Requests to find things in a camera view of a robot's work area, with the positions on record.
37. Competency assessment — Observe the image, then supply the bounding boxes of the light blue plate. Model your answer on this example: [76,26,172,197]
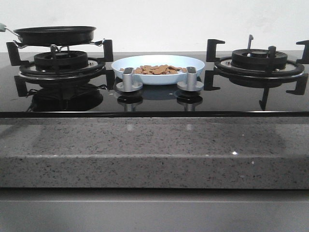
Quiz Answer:
[112,55,205,85]

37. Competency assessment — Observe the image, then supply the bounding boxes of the brown meat pieces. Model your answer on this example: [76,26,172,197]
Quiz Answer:
[134,64,186,75]

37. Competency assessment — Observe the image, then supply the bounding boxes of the black frying pan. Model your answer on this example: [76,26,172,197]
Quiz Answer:
[11,26,97,46]

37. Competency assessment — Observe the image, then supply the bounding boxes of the left silver stove knob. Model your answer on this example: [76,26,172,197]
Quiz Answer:
[116,68,143,92]

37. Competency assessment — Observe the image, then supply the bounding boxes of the silver stove knob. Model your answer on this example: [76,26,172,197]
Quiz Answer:
[177,66,204,92]
[116,68,143,92]

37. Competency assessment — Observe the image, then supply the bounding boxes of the right silver stove knob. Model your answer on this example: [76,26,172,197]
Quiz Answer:
[177,66,204,92]

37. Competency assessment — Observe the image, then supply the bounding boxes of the left black pan support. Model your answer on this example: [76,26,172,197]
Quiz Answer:
[6,40,113,97]

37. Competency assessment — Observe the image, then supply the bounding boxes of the black pan support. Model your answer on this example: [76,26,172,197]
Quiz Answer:
[6,40,113,97]
[204,35,309,110]

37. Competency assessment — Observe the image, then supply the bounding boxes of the black glass gas hob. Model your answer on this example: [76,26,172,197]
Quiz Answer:
[0,52,309,118]

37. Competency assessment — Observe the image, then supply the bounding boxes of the left black gas burner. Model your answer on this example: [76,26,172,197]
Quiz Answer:
[34,51,88,72]

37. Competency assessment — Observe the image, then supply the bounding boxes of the black gas burner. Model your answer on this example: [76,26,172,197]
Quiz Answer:
[231,49,288,71]
[34,51,88,72]

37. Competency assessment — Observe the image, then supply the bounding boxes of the right black gas burner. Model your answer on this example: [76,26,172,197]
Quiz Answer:
[231,49,288,71]

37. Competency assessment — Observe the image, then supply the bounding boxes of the right black pan support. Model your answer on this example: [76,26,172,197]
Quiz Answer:
[204,35,309,110]

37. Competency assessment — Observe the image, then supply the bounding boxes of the grey cabinet front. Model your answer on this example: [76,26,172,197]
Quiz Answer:
[0,189,309,232]

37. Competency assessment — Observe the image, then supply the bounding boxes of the wire pan reducer ring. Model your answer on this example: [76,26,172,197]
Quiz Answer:
[13,38,107,55]

